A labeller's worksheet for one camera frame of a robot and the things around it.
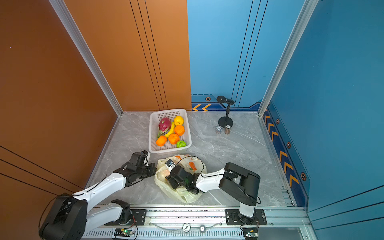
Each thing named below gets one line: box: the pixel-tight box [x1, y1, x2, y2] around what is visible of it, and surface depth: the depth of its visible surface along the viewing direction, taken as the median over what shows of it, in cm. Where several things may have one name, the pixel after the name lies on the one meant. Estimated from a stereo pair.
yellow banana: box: [164, 121, 175, 138], surface depth 106 cm
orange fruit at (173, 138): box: [169, 133, 180, 145], surface depth 100 cm
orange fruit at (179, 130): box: [174, 125, 185, 136], surface depth 105 cm
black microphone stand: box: [216, 95, 235, 129], surface depth 107 cm
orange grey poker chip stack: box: [224, 124, 231, 135], surface depth 106 cm
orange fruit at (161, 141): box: [156, 135, 167, 147], surface depth 98 cm
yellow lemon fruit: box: [173, 115, 184, 126], surface depth 110 cm
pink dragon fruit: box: [157, 117, 172, 139], surface depth 104 cm
